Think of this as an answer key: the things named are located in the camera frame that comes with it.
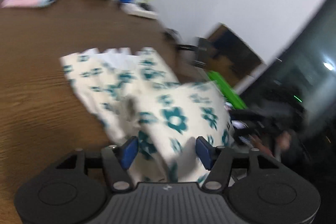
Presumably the cream teal floral garment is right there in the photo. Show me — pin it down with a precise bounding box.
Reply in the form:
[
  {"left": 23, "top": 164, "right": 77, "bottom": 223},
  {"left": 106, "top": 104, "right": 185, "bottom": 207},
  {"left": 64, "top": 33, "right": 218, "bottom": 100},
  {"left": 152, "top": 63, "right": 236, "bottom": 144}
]
[{"left": 60, "top": 48, "right": 233, "bottom": 184}]

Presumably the green plastic object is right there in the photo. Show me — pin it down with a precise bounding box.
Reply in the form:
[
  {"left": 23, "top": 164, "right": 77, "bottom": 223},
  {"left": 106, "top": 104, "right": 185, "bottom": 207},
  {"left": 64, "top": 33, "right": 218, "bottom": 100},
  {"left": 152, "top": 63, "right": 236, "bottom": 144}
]
[{"left": 207, "top": 71, "right": 247, "bottom": 109}]

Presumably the white power strip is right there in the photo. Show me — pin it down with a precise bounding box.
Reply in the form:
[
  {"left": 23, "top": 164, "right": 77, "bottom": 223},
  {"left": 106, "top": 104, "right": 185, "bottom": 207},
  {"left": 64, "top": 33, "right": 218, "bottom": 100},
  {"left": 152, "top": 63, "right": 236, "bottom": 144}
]
[{"left": 121, "top": 3, "right": 158, "bottom": 19}]

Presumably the grey wireless charger stand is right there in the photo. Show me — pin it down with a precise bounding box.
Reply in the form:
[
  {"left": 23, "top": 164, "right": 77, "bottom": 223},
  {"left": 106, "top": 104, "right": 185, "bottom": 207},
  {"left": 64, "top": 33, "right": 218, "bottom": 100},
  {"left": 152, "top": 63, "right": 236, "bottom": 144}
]
[{"left": 194, "top": 38, "right": 218, "bottom": 68}]

